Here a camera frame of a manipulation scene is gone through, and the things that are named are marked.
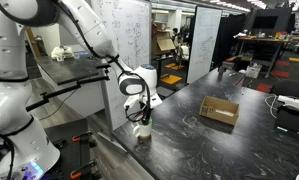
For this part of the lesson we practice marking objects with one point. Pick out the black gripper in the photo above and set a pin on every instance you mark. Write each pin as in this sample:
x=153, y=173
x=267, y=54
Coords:
x=143, y=106

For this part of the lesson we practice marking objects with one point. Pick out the green marker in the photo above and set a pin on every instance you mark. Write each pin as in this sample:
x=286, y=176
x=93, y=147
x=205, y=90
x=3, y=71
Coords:
x=150, y=122

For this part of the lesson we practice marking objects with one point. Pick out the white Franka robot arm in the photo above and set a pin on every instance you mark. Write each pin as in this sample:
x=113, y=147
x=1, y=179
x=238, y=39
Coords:
x=9, y=100

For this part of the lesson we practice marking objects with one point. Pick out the white mug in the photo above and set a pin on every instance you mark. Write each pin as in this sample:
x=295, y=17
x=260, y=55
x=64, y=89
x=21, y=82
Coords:
x=144, y=130

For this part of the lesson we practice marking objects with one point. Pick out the yellow floor mat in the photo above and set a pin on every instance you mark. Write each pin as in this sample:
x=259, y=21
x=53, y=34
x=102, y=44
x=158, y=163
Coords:
x=174, y=66
x=170, y=79

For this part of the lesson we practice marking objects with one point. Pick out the black orange clamp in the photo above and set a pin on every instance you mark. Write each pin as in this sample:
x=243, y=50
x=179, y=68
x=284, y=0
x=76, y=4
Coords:
x=85, y=170
x=84, y=137

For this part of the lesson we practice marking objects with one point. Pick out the open cardboard box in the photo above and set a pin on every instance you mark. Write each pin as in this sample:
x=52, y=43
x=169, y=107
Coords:
x=219, y=111

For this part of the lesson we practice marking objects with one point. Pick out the large open cardboard carton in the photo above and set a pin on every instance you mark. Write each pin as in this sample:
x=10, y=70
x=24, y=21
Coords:
x=162, y=41

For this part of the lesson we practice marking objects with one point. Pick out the person in background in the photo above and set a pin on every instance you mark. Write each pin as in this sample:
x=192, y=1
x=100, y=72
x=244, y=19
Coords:
x=180, y=43

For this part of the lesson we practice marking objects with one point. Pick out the large whiteboard with writing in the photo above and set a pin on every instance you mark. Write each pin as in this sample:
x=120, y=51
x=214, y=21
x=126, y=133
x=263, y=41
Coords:
x=135, y=33

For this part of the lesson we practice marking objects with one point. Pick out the dark side table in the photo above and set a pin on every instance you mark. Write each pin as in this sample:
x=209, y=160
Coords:
x=69, y=70

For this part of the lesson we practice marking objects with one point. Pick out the narrow whiteboard panel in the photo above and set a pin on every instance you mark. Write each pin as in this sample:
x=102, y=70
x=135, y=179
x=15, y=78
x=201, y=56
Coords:
x=204, y=43

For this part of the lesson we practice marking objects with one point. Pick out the white crumpled object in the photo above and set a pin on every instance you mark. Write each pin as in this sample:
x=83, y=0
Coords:
x=60, y=53

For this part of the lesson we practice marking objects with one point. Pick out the small white crate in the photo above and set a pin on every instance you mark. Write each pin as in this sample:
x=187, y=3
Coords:
x=253, y=71

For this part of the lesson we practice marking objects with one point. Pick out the wooden top workbench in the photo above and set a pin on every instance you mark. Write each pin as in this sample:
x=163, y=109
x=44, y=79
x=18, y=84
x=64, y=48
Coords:
x=262, y=40

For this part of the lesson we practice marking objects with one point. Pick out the black equipment box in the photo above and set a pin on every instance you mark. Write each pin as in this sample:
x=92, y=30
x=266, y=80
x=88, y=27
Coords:
x=292, y=120

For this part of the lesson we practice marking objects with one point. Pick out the black office chair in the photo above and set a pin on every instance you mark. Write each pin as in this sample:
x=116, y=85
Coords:
x=290, y=89

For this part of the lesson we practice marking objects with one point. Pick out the white power strip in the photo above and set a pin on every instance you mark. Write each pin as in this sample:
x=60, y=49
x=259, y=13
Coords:
x=294, y=101

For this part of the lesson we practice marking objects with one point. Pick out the black monitor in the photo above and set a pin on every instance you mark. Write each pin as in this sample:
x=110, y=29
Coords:
x=265, y=22

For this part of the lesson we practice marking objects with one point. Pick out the black camera stand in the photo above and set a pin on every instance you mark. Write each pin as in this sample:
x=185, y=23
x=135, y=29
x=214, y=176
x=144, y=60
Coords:
x=72, y=86

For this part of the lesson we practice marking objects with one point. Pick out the black partition wall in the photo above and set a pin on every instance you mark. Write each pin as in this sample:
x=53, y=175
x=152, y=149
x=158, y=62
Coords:
x=227, y=40

